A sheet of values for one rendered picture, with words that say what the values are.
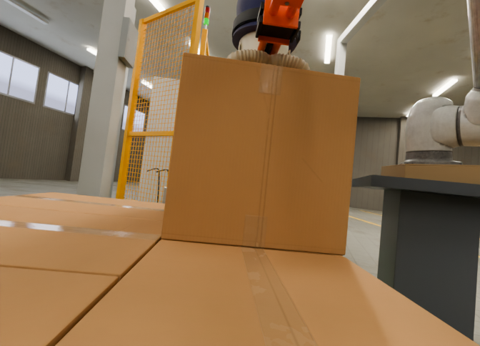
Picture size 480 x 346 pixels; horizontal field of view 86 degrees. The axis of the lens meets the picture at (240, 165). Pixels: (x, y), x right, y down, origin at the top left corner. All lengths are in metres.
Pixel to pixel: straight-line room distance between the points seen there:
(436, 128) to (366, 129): 11.36
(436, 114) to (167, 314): 1.14
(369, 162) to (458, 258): 11.23
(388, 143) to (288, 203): 12.09
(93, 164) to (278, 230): 1.72
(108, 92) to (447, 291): 2.16
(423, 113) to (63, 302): 1.21
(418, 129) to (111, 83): 1.90
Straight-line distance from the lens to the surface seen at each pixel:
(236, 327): 0.29
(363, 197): 12.28
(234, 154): 0.55
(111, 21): 2.37
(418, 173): 1.09
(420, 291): 1.21
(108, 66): 2.23
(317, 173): 0.59
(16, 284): 0.40
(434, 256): 1.20
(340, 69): 4.81
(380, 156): 12.48
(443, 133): 1.23
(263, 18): 0.68
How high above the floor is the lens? 0.69
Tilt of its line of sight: 3 degrees up
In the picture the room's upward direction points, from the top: 6 degrees clockwise
